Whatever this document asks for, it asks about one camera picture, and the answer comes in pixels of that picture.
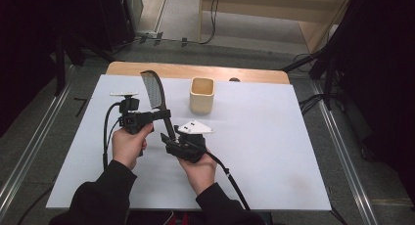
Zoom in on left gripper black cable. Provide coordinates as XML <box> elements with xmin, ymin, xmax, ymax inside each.
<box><xmin>16</xmin><ymin>102</ymin><xmax>122</xmax><ymax>225</ymax></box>

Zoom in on black floor cables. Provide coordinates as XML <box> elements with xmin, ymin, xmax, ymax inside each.
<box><xmin>298</xmin><ymin>93</ymin><xmax>325</xmax><ymax>115</ymax></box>

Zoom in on black metal stand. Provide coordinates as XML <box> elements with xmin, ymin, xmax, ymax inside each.
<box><xmin>53</xmin><ymin>32</ymin><xmax>115</xmax><ymax>96</ymax></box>
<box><xmin>282</xmin><ymin>48</ymin><xmax>341</xmax><ymax>111</ymax></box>

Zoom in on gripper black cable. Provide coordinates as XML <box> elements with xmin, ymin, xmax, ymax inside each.
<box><xmin>16</xmin><ymin>102</ymin><xmax>122</xmax><ymax>225</ymax></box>
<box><xmin>192</xmin><ymin>141</ymin><xmax>253</xmax><ymax>211</ymax></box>

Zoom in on dark curtain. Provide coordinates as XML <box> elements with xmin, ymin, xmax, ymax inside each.
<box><xmin>326</xmin><ymin>0</ymin><xmax>415</xmax><ymax>200</ymax></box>
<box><xmin>0</xmin><ymin>0</ymin><xmax>109</xmax><ymax>138</ymax></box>

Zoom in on person's left hand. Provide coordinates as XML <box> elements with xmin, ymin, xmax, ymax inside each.
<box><xmin>112</xmin><ymin>121</ymin><xmax>155</xmax><ymax>171</ymax></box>

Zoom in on cream square cup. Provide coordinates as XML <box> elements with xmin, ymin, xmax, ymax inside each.
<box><xmin>189</xmin><ymin>76</ymin><xmax>215</xmax><ymax>115</ymax></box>

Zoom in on aluminium floor rail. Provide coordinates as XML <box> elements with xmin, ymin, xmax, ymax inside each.
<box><xmin>0</xmin><ymin>67</ymin><xmax>77</xmax><ymax>216</ymax></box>
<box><xmin>311</xmin><ymin>81</ymin><xmax>380</xmax><ymax>225</ymax></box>

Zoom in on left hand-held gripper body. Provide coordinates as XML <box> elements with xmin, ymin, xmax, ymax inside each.
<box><xmin>110</xmin><ymin>91</ymin><xmax>146</xmax><ymax>135</ymax></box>

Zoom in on light wooden shelf unit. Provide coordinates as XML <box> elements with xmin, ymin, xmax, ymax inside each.
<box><xmin>198</xmin><ymin>0</ymin><xmax>355</xmax><ymax>53</ymax></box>

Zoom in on white table mat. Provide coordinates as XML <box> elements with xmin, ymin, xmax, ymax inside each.
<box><xmin>46</xmin><ymin>73</ymin><xmax>332</xmax><ymax>211</ymax></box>

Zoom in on black spatula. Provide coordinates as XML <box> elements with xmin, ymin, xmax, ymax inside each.
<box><xmin>140</xmin><ymin>69</ymin><xmax>179</xmax><ymax>142</ymax></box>

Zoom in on person's lap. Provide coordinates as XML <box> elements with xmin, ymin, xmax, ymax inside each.
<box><xmin>125</xmin><ymin>210</ymin><xmax>204</xmax><ymax>225</ymax></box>

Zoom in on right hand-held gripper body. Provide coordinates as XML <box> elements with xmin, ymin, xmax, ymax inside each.
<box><xmin>165</xmin><ymin>120</ymin><xmax>214</xmax><ymax>164</ymax></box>

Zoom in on hanging black cable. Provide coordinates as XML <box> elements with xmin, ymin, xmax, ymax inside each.
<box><xmin>199</xmin><ymin>0</ymin><xmax>220</xmax><ymax>45</ymax></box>

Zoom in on black cabinet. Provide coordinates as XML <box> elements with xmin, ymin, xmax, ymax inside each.
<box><xmin>97</xmin><ymin>0</ymin><xmax>136</xmax><ymax>52</ymax></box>

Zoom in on person's right hand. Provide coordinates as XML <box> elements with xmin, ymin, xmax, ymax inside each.
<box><xmin>178</xmin><ymin>149</ymin><xmax>218</xmax><ymax>196</ymax></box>

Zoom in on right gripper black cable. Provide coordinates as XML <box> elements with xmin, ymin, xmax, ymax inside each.
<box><xmin>192</xmin><ymin>141</ymin><xmax>253</xmax><ymax>211</ymax></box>

